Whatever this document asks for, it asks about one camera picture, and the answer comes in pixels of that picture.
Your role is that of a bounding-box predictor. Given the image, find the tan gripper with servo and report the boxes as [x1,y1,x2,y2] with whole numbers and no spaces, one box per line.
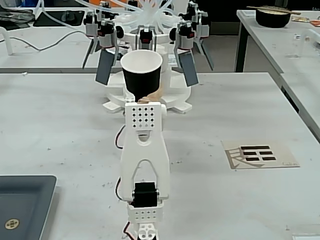
[136,81,166,104]

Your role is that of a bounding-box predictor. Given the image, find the black paper cup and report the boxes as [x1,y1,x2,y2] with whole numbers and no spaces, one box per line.
[120,49,163,103]

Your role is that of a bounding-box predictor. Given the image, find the white five-joint robot arm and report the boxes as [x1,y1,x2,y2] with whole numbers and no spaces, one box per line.
[117,101,173,240]

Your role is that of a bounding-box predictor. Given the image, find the printed paper mat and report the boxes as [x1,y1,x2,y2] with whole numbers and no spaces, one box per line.
[221,139,301,171]

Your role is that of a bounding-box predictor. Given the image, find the white carousel machine base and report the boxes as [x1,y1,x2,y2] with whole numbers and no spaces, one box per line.
[102,31,193,116]

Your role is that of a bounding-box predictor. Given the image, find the valve unit with grey plate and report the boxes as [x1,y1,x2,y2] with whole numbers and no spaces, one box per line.
[173,21,200,87]
[187,2,216,71]
[136,23,157,52]
[82,11,102,70]
[94,19,118,86]

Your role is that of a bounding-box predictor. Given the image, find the clear tubing bundle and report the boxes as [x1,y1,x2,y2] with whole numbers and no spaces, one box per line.
[37,0,191,36]

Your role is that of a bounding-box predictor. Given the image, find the dark table leg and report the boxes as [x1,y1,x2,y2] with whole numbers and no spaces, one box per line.
[234,21,251,73]

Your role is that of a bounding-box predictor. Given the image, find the black mouse pad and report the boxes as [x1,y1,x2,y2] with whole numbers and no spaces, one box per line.
[32,9,85,28]

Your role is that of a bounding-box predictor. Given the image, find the black bowl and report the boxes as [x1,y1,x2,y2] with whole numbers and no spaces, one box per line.
[255,6,292,28]

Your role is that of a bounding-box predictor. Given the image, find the wooden chopstick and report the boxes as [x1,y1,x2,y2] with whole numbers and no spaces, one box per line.
[246,5,302,15]

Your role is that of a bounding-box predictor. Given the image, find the white plastic stand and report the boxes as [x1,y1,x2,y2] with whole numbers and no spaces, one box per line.
[0,26,14,56]

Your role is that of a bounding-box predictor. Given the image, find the black flat tablet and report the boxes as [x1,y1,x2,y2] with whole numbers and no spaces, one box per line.
[0,21,33,31]

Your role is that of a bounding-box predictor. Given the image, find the dark crumpled cloth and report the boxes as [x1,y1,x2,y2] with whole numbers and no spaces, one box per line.
[0,6,36,23]

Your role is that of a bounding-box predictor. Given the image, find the orange snack packet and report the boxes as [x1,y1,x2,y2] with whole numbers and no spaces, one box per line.
[291,16,320,27]

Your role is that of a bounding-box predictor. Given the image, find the dark grey tray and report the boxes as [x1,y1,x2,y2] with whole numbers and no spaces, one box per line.
[0,174,58,240]

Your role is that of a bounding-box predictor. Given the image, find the round gold sticker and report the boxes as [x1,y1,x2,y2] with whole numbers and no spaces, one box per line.
[5,218,20,230]

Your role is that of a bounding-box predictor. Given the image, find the white flat board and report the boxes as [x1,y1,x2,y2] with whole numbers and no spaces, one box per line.
[291,233,320,240]

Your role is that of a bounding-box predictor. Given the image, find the red black servo cable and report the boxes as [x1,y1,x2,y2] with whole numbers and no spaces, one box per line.
[114,124,126,151]
[121,221,135,240]

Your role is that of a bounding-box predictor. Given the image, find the grey cable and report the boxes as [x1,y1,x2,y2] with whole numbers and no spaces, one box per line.
[9,29,88,52]

